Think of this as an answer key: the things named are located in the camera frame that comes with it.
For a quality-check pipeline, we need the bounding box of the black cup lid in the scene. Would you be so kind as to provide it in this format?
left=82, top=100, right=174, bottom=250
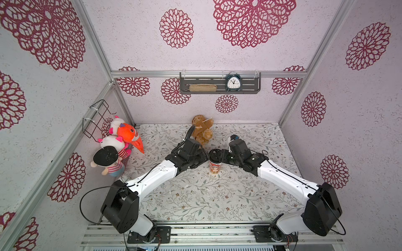
left=209, top=149, right=218, bottom=163

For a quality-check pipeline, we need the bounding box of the paper milk tea cup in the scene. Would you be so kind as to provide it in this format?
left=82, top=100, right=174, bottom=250
left=209, top=161, right=222, bottom=174

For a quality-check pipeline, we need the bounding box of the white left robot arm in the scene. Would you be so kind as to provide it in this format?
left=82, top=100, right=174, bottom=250
left=100, top=125, right=208, bottom=243

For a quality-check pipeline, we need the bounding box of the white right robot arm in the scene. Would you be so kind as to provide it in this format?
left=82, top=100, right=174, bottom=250
left=209, top=135, right=342, bottom=242

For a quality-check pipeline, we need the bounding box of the brown teddy bear plush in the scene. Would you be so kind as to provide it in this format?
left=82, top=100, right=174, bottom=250
left=192, top=115, right=214, bottom=146

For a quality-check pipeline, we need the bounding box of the teal alarm clock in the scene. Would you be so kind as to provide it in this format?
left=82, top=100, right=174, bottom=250
left=225, top=74, right=242, bottom=92

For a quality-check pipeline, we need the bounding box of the pink white pig plush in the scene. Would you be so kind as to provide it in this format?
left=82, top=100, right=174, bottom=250
left=97, top=116, right=131, bottom=160

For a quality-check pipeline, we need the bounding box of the black-haired doll plush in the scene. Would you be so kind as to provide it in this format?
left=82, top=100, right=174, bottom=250
left=90, top=146, right=125, bottom=177

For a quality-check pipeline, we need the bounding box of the grey wall shelf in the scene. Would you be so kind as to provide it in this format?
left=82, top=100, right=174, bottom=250
left=179, top=71, right=261, bottom=95

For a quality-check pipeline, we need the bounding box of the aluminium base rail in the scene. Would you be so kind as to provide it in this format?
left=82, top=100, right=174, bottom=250
left=79, top=218, right=346, bottom=251

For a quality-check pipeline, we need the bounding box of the black wire basket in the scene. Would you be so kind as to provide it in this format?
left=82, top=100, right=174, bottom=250
left=82, top=99, right=116, bottom=142

